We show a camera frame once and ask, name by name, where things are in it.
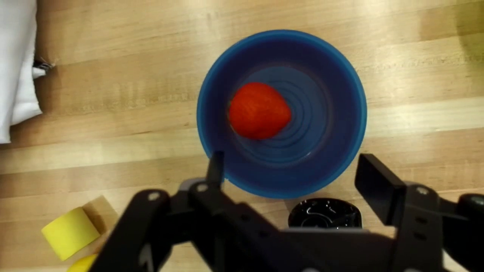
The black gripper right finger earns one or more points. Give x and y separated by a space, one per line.
428 226

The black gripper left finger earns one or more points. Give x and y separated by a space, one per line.
151 231

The red toy strawberry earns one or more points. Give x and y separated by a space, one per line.
257 110

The blue bowl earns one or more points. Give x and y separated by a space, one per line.
322 99

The yellow cylinder block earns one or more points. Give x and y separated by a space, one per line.
69 234
83 264

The black plastic spoon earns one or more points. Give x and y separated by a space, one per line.
322 213

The white cloth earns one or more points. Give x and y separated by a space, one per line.
16 64

